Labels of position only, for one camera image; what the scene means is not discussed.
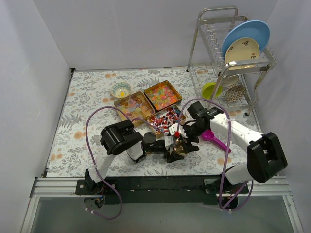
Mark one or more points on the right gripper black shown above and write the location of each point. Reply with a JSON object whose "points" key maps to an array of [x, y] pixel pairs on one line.
{"points": [[188, 135]]}

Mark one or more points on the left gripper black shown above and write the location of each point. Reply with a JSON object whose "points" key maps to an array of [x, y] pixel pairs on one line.
{"points": [[167, 150]]}

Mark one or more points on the magenta plastic scoop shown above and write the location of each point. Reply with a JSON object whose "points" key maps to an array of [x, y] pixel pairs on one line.
{"points": [[208, 135]]}

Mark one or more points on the gold round tin lid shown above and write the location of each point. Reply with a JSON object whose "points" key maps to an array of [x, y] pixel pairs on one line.
{"points": [[179, 147]]}

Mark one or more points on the tin of lollipops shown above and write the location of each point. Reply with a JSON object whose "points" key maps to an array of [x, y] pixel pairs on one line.
{"points": [[163, 119]]}

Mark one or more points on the tin of jelly candies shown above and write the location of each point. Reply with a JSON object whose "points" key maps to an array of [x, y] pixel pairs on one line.
{"points": [[135, 106]]}

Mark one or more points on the tin of star candies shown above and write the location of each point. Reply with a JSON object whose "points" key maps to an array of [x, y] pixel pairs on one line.
{"points": [[162, 95]]}

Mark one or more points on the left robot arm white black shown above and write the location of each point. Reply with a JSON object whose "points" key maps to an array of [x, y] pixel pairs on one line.
{"points": [[122, 137]]}

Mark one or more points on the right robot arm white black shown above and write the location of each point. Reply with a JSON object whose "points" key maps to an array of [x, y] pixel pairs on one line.
{"points": [[265, 156]]}

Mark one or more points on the lime green bowl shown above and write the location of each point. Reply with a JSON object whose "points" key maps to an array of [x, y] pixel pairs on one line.
{"points": [[208, 88]]}

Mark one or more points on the patterned dark bowl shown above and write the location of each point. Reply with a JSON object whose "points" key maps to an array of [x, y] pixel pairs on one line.
{"points": [[234, 92]]}

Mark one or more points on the white bowl in rack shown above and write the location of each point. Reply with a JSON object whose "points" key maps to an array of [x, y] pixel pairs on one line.
{"points": [[228, 80]]}

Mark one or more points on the patterned ceramic bowl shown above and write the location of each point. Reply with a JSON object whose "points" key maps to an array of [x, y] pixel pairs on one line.
{"points": [[121, 90]]}

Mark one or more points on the metal dish rack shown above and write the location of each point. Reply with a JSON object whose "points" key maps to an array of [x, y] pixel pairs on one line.
{"points": [[207, 58]]}

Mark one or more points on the cream plate with flowers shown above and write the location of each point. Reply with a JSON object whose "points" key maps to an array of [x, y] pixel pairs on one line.
{"points": [[242, 49]]}

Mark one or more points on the blue plate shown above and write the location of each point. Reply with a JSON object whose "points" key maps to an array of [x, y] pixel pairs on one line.
{"points": [[255, 29]]}

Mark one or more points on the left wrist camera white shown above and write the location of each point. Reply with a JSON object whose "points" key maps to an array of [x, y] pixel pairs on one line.
{"points": [[169, 141]]}

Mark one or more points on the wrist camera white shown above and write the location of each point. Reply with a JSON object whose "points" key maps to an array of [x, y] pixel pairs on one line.
{"points": [[177, 128], [169, 141]]}

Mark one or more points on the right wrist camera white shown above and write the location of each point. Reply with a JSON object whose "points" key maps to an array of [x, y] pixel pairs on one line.
{"points": [[177, 128]]}

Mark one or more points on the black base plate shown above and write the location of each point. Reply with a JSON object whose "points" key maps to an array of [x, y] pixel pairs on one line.
{"points": [[151, 189]]}

